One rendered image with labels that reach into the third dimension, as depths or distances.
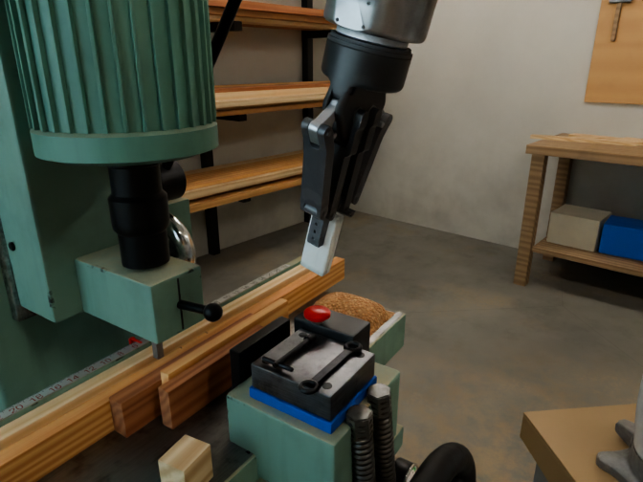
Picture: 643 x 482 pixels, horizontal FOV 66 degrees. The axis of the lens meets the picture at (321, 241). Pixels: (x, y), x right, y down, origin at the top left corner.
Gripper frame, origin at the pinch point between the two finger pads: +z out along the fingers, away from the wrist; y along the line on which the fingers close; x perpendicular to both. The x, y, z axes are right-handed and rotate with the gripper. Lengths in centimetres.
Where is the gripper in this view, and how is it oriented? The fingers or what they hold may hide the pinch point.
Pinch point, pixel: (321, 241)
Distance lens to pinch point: 51.7
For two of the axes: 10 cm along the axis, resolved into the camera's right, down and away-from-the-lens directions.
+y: -5.5, 2.8, -7.8
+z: -2.1, 8.6, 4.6
